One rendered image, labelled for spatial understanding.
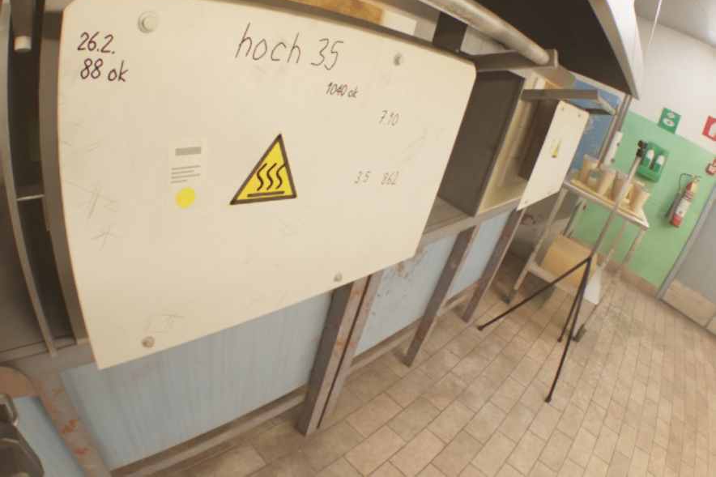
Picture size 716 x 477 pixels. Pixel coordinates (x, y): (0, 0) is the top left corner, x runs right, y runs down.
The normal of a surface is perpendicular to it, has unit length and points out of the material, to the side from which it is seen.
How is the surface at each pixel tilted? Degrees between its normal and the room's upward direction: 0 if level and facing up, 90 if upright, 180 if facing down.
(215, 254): 90
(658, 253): 90
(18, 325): 0
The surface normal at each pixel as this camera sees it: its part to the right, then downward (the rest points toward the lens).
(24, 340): 0.25, -0.87
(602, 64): -0.69, 0.15
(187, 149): 0.69, 0.46
